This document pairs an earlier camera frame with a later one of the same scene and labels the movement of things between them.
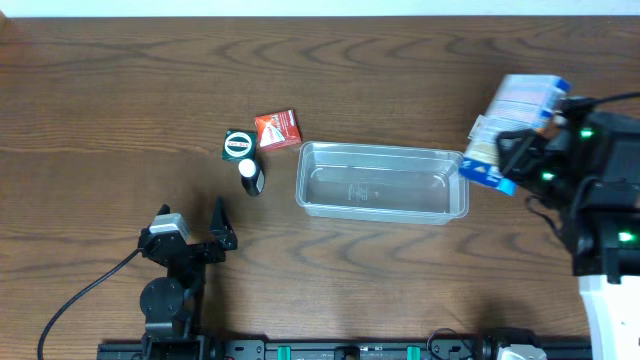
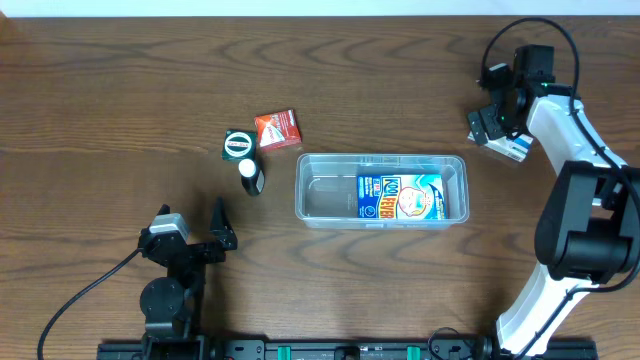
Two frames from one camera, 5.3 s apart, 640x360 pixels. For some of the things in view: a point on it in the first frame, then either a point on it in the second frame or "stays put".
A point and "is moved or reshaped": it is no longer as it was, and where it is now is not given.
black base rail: [355, 350] stays put
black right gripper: [523, 151] to [486, 123]
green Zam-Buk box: [239, 144] stays put
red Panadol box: [277, 130] stays put
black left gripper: [198, 251] stays put
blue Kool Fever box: [521, 102] is moved or reshaped
